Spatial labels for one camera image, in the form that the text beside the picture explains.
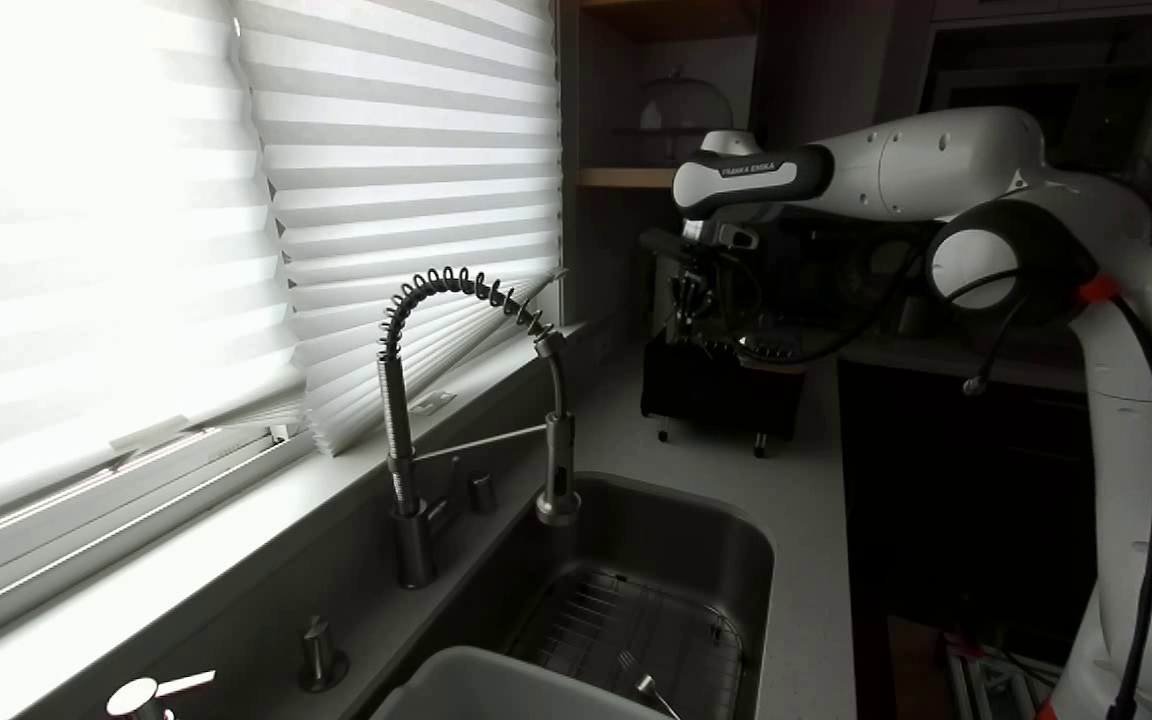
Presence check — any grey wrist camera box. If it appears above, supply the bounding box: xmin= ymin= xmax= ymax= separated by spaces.
xmin=692 ymin=216 xmax=767 ymax=258

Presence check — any white window blind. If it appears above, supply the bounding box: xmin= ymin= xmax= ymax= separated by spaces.
xmin=233 ymin=0 xmax=568 ymax=459
xmin=0 ymin=0 xmax=307 ymax=537

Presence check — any chrome soap dispenser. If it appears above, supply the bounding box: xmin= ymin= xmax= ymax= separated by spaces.
xmin=295 ymin=611 xmax=353 ymax=694

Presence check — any steel wire sink grid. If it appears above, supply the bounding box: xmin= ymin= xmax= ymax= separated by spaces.
xmin=509 ymin=556 xmax=747 ymax=720

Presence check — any white plastic wash tub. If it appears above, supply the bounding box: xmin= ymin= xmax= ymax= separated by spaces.
xmin=369 ymin=641 xmax=671 ymax=720

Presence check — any stainless steel sink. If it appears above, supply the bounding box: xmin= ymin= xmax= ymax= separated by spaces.
xmin=469 ymin=471 xmax=774 ymax=720

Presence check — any silver metal spoon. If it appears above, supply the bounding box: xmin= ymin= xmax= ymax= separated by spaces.
xmin=631 ymin=671 xmax=689 ymax=720

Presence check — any small chrome sink cap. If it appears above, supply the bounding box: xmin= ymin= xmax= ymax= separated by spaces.
xmin=464 ymin=471 xmax=503 ymax=515

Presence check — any dark domed wire basket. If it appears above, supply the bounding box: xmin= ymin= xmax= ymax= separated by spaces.
xmin=631 ymin=73 xmax=739 ymax=137

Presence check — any wooden wall shelf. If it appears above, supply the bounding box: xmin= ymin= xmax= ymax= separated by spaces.
xmin=572 ymin=0 xmax=767 ymax=196

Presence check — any black steel dish rack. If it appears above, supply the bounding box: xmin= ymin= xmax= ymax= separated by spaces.
xmin=634 ymin=237 xmax=873 ymax=464

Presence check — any small chrome lever fixture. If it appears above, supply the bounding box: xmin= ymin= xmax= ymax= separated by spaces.
xmin=103 ymin=663 xmax=223 ymax=720

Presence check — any chrome spring kitchen faucet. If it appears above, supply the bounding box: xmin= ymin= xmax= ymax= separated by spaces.
xmin=376 ymin=263 xmax=586 ymax=592

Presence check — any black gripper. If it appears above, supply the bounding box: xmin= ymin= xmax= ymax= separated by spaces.
xmin=666 ymin=255 xmax=743 ymax=335

